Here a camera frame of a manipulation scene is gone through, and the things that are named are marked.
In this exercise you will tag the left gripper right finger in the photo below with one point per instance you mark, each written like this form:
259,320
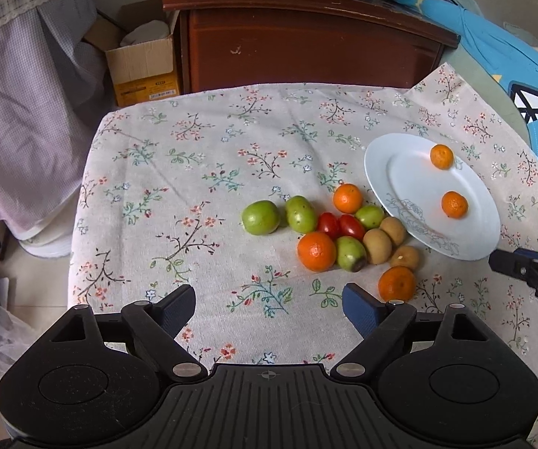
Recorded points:
385,329

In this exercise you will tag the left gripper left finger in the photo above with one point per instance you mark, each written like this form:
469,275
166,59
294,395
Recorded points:
154,328

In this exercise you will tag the small orange front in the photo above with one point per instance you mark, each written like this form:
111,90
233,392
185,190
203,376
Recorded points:
397,283

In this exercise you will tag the small orange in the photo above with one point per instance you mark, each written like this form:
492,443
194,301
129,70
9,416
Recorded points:
442,157
347,198
397,283

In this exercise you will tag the brown kiwi front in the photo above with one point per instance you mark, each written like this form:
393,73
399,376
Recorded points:
406,256

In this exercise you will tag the brown kiwi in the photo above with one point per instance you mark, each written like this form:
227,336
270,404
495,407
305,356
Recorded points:
406,256
378,246
395,229

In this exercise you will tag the green fruit front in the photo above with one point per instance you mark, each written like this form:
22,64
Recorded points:
351,254

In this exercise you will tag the large orange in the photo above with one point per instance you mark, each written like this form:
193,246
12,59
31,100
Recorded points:
454,205

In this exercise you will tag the red tomato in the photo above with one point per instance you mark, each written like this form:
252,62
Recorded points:
350,226
328,223

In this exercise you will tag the small green fruit back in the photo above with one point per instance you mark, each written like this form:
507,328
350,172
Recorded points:
370,216

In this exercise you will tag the small orange back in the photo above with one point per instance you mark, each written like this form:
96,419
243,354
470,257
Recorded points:
347,198

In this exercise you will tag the white fan base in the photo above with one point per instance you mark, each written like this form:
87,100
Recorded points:
51,238

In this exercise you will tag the white plate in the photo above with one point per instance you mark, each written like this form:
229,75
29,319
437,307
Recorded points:
411,188

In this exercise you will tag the blue plush pillow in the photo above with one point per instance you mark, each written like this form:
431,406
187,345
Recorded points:
511,62

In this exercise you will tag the purple checked cloth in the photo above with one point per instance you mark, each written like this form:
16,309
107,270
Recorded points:
51,99

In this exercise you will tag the cardboard box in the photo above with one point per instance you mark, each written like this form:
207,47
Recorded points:
140,52

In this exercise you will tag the brown wooden cabinet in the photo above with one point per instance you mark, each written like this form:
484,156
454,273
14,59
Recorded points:
231,43

